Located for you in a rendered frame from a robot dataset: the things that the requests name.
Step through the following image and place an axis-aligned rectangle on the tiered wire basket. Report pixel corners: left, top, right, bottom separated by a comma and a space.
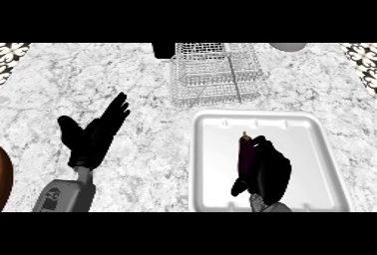
170, 43, 269, 108

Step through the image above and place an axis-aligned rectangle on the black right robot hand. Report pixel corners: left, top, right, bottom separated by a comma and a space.
229, 134, 293, 204

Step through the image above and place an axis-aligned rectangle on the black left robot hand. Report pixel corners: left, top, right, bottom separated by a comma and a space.
56, 92, 133, 171

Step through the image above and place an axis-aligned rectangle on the dark purple eggplant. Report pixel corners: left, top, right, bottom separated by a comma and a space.
237, 130, 256, 180

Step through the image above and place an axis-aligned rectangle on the grey round object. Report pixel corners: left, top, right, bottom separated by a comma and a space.
268, 43, 308, 53

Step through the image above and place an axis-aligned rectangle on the brown round wooden object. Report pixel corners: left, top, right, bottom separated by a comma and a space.
0, 146, 15, 212

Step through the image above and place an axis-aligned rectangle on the white plastic tray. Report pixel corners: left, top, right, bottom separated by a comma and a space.
188, 110, 353, 213

